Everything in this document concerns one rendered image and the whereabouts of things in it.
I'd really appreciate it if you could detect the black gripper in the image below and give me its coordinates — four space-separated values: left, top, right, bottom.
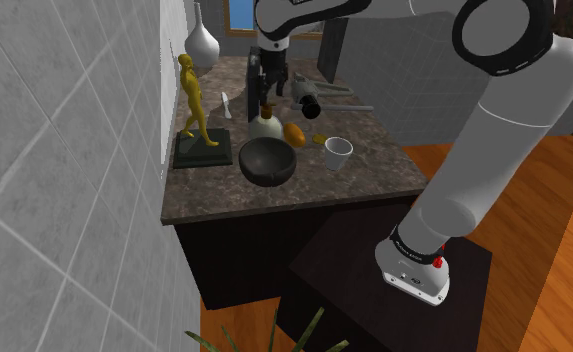
258 48 289 106

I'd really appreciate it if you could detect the black upright box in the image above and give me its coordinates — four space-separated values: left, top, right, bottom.
245 46 264 124

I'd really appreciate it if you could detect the grey tool with black cylinder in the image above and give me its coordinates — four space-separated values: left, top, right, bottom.
289 71 375 121

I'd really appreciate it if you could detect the cream bottle with gold cap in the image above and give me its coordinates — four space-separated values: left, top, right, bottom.
247 103 285 142

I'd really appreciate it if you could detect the orange oval fruit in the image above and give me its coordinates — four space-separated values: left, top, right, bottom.
282 122 307 149

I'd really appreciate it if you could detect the dark grey bowl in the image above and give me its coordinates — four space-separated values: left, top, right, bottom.
238 136 298 188

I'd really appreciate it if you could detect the gold figure on dark base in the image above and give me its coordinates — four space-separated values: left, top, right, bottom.
172 53 235 170

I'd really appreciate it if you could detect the wood-framed window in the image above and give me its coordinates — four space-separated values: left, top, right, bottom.
222 0 324 41

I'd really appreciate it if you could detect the white long-necked vase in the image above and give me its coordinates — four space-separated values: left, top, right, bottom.
184 1 221 69

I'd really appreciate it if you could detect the white cup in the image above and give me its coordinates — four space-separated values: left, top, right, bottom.
323 136 354 172

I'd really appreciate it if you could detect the dark base cabinet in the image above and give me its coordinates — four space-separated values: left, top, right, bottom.
161 193 430 312

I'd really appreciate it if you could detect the dark robot stand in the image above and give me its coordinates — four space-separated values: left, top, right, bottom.
276 202 493 352

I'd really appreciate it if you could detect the green leafy plant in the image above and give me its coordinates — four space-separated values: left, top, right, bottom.
184 306 351 352

